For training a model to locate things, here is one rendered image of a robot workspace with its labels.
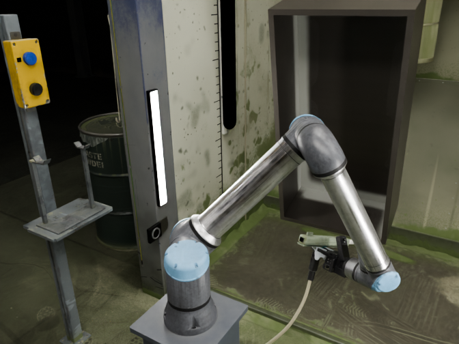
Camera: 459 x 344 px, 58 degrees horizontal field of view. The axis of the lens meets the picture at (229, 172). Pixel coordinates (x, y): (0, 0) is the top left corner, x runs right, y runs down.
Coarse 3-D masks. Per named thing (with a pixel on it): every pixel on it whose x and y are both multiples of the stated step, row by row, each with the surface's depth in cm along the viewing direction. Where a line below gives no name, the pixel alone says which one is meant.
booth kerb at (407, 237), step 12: (264, 204) 347; (276, 204) 341; (396, 228) 294; (396, 240) 296; (408, 240) 292; (420, 240) 287; (432, 240) 283; (444, 240) 279; (444, 252) 281; (456, 252) 277
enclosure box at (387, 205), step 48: (288, 0) 192; (336, 0) 181; (384, 0) 172; (288, 48) 211; (336, 48) 213; (384, 48) 202; (288, 96) 223; (336, 96) 227; (384, 96) 214; (384, 144) 229; (288, 192) 252; (384, 192) 245; (384, 240) 220
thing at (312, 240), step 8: (312, 232) 189; (304, 240) 184; (312, 240) 186; (320, 240) 189; (328, 240) 192; (312, 248) 192; (312, 256) 193; (312, 264) 192; (312, 272) 193; (312, 280) 193
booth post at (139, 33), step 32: (128, 0) 186; (160, 0) 197; (128, 32) 193; (160, 32) 202; (128, 64) 200; (160, 64) 206; (128, 96) 207; (160, 96) 211; (128, 128) 215; (128, 160) 223; (160, 256) 238; (160, 288) 248
